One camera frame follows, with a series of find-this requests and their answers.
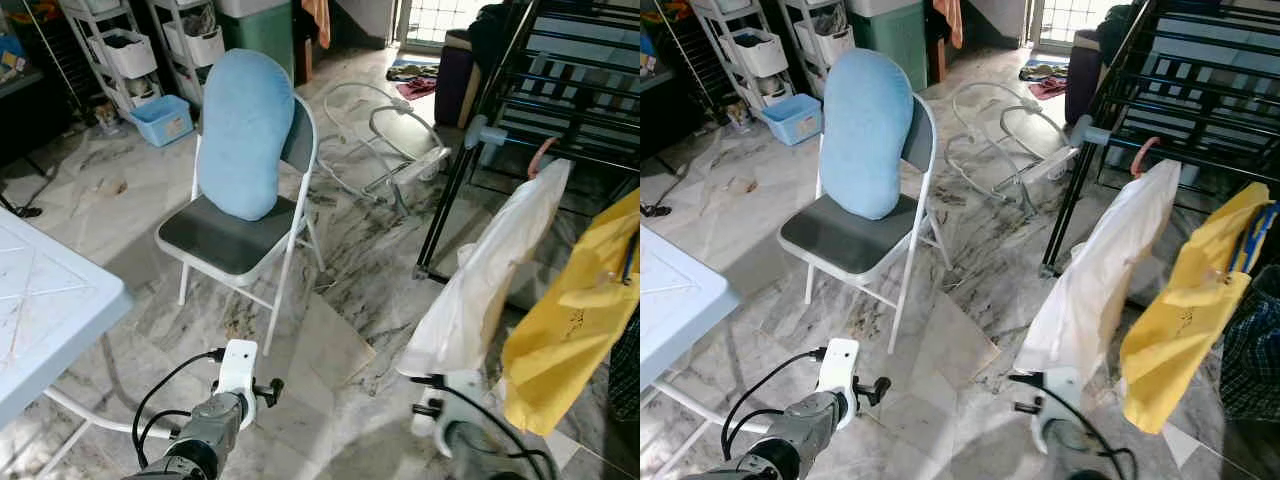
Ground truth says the yellow shirt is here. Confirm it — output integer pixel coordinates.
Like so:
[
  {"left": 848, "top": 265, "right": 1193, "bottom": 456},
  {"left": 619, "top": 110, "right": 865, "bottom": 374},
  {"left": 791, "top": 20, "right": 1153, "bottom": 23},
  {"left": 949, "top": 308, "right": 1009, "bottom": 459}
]
[
  {"left": 500, "top": 188, "right": 641, "bottom": 438},
  {"left": 1120, "top": 182, "right": 1276, "bottom": 436}
]

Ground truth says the pink hanger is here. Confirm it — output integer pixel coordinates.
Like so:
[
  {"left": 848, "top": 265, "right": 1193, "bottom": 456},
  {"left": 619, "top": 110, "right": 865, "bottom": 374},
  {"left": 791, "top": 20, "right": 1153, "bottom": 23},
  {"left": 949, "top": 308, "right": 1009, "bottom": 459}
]
[
  {"left": 527, "top": 136, "right": 559, "bottom": 183},
  {"left": 1131, "top": 136, "right": 1164, "bottom": 182}
]

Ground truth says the white shirt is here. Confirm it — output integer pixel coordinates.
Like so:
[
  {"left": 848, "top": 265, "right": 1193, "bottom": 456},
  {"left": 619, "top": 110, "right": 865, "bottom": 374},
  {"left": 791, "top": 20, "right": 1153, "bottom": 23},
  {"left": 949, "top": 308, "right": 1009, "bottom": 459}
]
[
  {"left": 1013, "top": 158, "right": 1183, "bottom": 379},
  {"left": 396, "top": 158, "right": 574, "bottom": 381}
]

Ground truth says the white folding chair grey seat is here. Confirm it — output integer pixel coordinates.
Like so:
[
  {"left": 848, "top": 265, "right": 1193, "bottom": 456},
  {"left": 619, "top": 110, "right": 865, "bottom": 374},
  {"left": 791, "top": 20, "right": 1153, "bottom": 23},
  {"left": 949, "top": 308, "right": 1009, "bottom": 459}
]
[
  {"left": 155, "top": 93, "right": 328, "bottom": 358},
  {"left": 778, "top": 93, "right": 952, "bottom": 356}
]

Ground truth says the black metal drying rack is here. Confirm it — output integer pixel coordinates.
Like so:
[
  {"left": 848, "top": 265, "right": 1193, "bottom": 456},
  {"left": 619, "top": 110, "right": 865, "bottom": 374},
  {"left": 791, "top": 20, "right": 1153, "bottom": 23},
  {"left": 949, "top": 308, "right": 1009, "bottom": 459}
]
[
  {"left": 414, "top": 0, "right": 641, "bottom": 284},
  {"left": 1040, "top": 0, "right": 1280, "bottom": 280}
]

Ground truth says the light blue pillow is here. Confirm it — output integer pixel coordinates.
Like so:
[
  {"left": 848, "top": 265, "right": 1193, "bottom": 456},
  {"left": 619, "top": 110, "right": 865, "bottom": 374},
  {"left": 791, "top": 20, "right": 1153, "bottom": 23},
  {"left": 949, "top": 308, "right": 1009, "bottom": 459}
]
[
  {"left": 196, "top": 48, "right": 297, "bottom": 222},
  {"left": 818, "top": 48, "right": 916, "bottom": 222}
]

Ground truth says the blue plastic basket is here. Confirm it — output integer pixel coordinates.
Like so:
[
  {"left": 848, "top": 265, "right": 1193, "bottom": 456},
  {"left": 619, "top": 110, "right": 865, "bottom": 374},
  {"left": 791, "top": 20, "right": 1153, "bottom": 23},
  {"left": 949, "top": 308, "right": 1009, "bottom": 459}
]
[
  {"left": 127, "top": 94, "right": 195, "bottom": 149},
  {"left": 760, "top": 93, "right": 824, "bottom": 147}
]

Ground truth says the patterned door mat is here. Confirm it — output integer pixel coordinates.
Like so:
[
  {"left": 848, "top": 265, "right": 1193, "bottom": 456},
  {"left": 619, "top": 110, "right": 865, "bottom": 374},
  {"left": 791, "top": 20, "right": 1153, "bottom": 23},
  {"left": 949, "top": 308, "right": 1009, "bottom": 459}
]
[
  {"left": 1018, "top": 58, "right": 1069, "bottom": 83},
  {"left": 386, "top": 58, "right": 441, "bottom": 83}
]

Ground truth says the white shelf trolley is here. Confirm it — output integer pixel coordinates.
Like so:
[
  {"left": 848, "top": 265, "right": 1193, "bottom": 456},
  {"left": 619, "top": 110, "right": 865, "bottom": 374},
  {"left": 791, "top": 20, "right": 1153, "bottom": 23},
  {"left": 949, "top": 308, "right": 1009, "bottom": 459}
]
[
  {"left": 690, "top": 0, "right": 791, "bottom": 111},
  {"left": 58, "top": 0, "right": 163, "bottom": 113},
  {"left": 150, "top": 0, "right": 227, "bottom": 106},
  {"left": 778, "top": 0, "right": 856, "bottom": 101}
]

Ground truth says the green bin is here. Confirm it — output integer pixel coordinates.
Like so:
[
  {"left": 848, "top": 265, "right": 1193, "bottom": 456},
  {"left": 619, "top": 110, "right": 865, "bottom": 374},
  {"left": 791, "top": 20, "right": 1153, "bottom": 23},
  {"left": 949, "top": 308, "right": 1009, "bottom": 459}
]
[
  {"left": 214, "top": 0, "right": 297, "bottom": 83},
  {"left": 848, "top": 0, "right": 929, "bottom": 91}
]

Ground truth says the orange towel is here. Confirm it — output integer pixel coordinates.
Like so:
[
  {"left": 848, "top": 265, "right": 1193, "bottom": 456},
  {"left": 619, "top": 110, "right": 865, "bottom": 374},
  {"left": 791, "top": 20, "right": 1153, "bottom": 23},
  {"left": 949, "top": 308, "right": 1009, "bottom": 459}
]
[
  {"left": 300, "top": 0, "right": 332, "bottom": 50},
  {"left": 935, "top": 0, "right": 965, "bottom": 50}
]

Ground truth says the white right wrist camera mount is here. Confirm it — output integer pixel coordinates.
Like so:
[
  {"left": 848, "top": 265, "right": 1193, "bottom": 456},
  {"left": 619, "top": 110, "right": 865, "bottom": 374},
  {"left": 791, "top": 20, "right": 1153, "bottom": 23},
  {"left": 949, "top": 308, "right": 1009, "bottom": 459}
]
[
  {"left": 1030, "top": 366, "right": 1087, "bottom": 453},
  {"left": 428, "top": 369, "right": 488, "bottom": 453}
]

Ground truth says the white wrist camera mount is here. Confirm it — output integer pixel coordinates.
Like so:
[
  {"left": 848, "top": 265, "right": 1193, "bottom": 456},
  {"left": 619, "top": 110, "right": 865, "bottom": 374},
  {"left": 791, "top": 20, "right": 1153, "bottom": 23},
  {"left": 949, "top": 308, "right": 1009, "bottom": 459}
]
[
  {"left": 815, "top": 338, "right": 861, "bottom": 429},
  {"left": 1030, "top": 366, "right": 1087, "bottom": 453},
  {"left": 214, "top": 339, "right": 260, "bottom": 431},
  {"left": 428, "top": 369, "right": 488, "bottom": 453}
]

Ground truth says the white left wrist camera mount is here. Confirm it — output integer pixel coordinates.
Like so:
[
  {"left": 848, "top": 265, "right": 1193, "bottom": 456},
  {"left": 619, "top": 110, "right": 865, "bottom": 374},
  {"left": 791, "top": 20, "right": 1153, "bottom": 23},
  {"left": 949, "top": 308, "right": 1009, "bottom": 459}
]
[
  {"left": 214, "top": 339, "right": 260, "bottom": 431},
  {"left": 815, "top": 338, "right": 861, "bottom": 429}
]

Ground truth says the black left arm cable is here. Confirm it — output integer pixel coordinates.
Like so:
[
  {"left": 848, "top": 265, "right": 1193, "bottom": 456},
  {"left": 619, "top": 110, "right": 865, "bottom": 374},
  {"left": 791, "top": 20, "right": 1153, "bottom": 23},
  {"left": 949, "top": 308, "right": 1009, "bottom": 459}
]
[
  {"left": 720, "top": 347, "right": 830, "bottom": 464},
  {"left": 132, "top": 347, "right": 227, "bottom": 467}
]

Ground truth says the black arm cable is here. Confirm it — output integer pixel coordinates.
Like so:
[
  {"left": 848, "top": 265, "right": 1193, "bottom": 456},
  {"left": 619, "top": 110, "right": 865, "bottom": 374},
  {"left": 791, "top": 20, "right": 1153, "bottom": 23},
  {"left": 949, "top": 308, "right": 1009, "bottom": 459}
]
[
  {"left": 1045, "top": 384, "right": 1141, "bottom": 480},
  {"left": 440, "top": 383, "right": 559, "bottom": 480},
  {"left": 132, "top": 347, "right": 227, "bottom": 467},
  {"left": 720, "top": 347, "right": 830, "bottom": 464}
]

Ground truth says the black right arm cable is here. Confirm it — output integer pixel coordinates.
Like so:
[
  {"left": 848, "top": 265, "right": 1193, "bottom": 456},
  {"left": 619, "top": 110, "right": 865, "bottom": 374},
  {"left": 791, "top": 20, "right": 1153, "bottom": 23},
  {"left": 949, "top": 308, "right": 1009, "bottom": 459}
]
[
  {"left": 1045, "top": 384, "right": 1141, "bottom": 480},
  {"left": 440, "top": 383, "right": 559, "bottom": 480}
]

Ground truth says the white wire bouncer frame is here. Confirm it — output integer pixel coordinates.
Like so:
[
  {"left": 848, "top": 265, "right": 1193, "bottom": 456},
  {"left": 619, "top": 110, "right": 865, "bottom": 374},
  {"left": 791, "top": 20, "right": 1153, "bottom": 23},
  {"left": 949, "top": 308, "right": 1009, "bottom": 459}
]
[
  {"left": 945, "top": 80, "right": 1081, "bottom": 218},
  {"left": 318, "top": 80, "right": 453, "bottom": 218}
]

